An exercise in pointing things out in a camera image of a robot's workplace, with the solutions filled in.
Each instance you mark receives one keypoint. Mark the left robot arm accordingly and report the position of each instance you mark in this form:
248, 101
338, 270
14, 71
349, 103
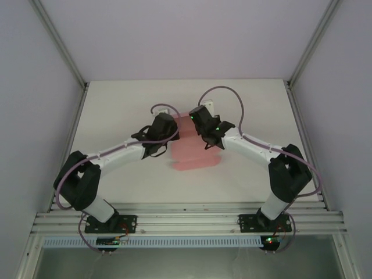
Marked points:
116, 160

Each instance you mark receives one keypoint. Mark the circuit board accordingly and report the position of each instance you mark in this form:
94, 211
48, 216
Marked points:
270, 241
110, 241

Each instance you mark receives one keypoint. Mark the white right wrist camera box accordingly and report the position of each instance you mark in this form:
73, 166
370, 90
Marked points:
208, 103

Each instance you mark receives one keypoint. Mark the aluminium frame post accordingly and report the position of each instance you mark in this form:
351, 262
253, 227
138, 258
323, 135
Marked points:
64, 49
312, 43

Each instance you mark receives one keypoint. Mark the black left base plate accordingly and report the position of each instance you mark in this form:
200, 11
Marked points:
128, 223

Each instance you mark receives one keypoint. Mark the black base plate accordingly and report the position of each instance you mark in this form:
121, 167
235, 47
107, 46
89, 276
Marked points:
128, 223
247, 223

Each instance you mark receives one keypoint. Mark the aluminium side rail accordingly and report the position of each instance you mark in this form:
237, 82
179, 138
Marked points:
76, 119
298, 116

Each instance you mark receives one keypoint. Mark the aluminium frame leg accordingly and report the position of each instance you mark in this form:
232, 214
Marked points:
346, 255
27, 258

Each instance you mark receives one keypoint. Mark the right circuit board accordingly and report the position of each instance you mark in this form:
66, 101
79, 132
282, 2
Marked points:
270, 241

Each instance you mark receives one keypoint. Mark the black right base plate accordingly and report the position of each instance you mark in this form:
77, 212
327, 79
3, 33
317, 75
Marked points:
247, 223

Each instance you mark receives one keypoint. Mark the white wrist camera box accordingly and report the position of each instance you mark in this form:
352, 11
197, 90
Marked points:
162, 111
208, 103

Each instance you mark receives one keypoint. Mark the left circuit board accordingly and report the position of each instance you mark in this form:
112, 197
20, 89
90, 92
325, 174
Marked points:
110, 241

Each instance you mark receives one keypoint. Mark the wide aluminium mounting rail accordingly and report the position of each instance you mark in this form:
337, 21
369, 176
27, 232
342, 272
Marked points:
186, 223

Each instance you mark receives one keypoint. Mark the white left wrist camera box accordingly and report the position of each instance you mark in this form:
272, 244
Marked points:
162, 111

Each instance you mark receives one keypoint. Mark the narrow aluminium rail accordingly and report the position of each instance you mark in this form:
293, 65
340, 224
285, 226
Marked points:
186, 207

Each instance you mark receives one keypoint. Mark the pink paper box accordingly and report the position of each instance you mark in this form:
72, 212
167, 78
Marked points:
191, 157

